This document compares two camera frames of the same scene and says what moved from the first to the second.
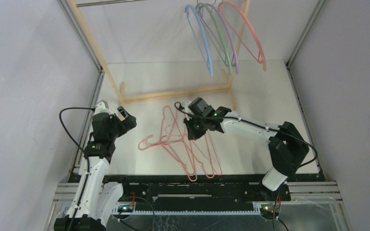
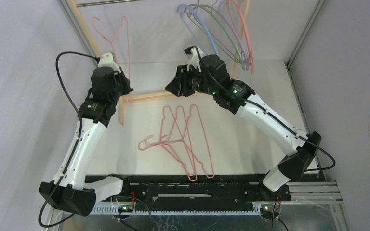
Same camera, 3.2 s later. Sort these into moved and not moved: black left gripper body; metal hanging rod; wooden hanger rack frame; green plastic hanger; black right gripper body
Moved: green plastic hanger; black left gripper body; black right gripper body
Not moved: metal hanging rod; wooden hanger rack frame
